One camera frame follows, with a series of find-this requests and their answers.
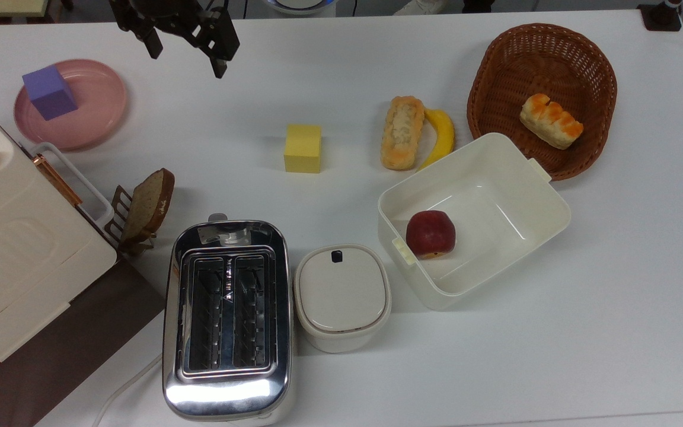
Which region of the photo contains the dark robot gripper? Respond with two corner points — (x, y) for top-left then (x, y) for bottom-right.
(109, 0), (240, 79)

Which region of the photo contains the purple foam cube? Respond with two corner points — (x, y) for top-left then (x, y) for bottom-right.
(22, 64), (78, 122)

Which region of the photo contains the yellow foam cube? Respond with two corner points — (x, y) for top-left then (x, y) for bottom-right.
(283, 124), (323, 174)

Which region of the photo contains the pink round plate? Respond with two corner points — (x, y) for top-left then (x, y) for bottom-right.
(13, 59), (128, 151)

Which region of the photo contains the brown bread slice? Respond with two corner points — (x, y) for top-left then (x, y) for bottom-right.
(121, 168), (175, 243)

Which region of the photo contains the brown wooden toast rack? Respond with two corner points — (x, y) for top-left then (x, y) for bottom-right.
(103, 185), (157, 257)

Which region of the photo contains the pale yellow side table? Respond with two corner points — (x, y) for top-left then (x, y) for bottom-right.
(0, 0), (50, 19)

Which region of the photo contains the long crusty bread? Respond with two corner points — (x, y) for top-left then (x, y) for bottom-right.
(380, 95), (425, 171)

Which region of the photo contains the yellow banana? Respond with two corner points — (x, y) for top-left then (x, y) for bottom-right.
(416, 108), (456, 172)

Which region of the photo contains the cream white appliance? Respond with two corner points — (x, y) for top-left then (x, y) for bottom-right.
(0, 89), (119, 390)

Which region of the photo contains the white lidded pot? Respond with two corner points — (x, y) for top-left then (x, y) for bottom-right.
(293, 244), (392, 354)

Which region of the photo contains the red apple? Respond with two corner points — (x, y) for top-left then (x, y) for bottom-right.
(406, 210), (457, 260)

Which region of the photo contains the brown wicker basket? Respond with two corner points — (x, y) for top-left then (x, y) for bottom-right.
(467, 23), (618, 181)

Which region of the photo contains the chrome two-slot toaster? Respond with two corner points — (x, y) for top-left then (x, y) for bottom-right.
(162, 213), (295, 426)

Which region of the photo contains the white plastic tub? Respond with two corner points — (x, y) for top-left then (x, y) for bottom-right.
(377, 132), (572, 311)

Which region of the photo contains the glazed bread roll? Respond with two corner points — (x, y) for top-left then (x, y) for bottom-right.
(519, 93), (585, 150)

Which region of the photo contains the black stand base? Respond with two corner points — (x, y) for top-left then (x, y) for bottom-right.
(638, 0), (683, 32)

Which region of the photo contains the white frame with copper bar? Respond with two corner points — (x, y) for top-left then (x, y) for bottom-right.
(30, 142), (114, 230)

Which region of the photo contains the white toaster power cable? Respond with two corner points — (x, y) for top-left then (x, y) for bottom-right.
(91, 353), (164, 427)

